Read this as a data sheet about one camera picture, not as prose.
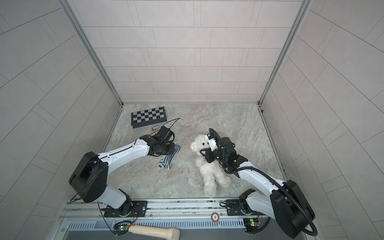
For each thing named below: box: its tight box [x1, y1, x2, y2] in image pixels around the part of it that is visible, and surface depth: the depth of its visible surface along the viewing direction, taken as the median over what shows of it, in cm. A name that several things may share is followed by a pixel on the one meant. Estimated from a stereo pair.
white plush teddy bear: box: [190, 134, 232, 197], surface depth 75 cm
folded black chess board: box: [131, 106, 167, 129], surface depth 106 cm
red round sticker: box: [211, 212, 220, 223], surface depth 71 cm
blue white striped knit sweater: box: [157, 144, 181, 170], surface depth 86 cm
